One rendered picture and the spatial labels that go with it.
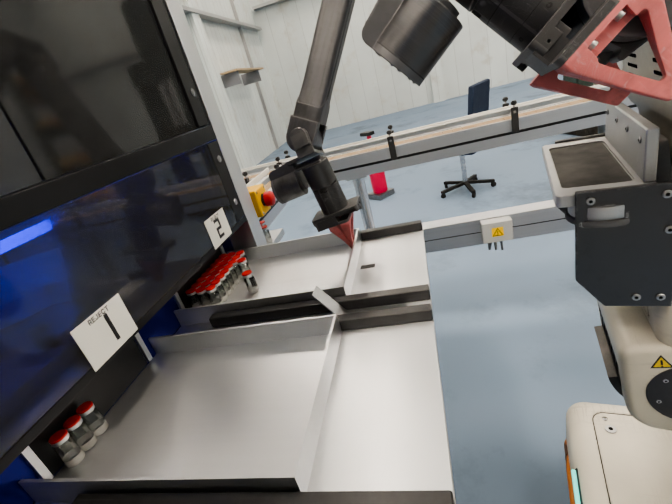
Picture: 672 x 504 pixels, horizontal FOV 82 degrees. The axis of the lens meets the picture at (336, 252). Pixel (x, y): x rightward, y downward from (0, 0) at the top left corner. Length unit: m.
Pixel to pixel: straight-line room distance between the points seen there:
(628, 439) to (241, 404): 0.97
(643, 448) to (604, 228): 0.78
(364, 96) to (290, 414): 10.87
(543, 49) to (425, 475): 0.37
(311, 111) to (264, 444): 0.57
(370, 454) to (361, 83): 10.94
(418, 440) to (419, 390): 0.07
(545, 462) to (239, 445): 1.17
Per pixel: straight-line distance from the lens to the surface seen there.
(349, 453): 0.46
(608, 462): 1.21
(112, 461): 0.61
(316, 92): 0.79
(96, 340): 0.57
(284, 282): 0.82
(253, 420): 0.54
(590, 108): 1.73
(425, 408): 0.48
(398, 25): 0.38
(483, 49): 11.43
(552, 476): 1.51
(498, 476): 1.49
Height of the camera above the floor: 1.23
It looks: 23 degrees down
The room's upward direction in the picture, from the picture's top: 16 degrees counter-clockwise
